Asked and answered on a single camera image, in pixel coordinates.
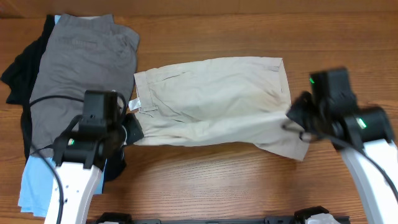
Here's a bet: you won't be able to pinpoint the beige khaki shorts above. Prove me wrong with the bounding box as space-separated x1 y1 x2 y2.
134 57 308 161

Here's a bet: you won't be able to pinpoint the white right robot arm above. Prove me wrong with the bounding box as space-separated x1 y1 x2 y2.
287 91 397 223

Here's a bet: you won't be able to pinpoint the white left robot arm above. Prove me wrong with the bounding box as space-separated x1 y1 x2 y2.
45 113 144 224

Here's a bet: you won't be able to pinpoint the grey shorts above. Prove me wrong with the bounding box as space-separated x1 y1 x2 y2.
30 14 139 157

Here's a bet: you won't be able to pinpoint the light blue garment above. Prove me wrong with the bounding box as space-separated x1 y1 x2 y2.
17 155 105 218

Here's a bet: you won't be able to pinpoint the black garment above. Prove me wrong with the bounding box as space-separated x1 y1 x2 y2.
1 16 127 163

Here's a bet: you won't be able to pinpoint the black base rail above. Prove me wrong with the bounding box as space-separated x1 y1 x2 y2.
90 214 351 224

